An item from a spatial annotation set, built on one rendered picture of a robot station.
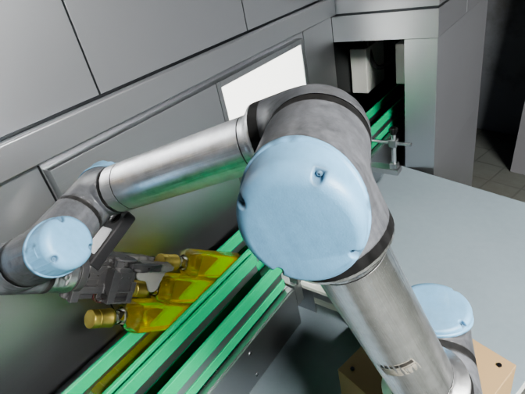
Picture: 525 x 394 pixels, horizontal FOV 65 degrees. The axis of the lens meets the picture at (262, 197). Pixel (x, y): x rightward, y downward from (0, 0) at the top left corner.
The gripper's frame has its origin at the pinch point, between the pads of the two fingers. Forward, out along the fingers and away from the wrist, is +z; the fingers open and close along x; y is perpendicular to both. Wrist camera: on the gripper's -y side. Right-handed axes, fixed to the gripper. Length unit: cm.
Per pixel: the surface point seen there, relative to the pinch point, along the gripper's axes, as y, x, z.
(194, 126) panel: -31.4, -11.8, 10.3
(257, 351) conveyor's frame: 15.4, 15.8, 19.4
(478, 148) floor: -99, 7, 278
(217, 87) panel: -43.1, -11.8, 14.9
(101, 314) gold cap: 9.8, 1.3, -12.5
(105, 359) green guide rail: 20.9, -2.9, -5.9
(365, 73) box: -79, -8, 90
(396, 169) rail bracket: -40, 16, 80
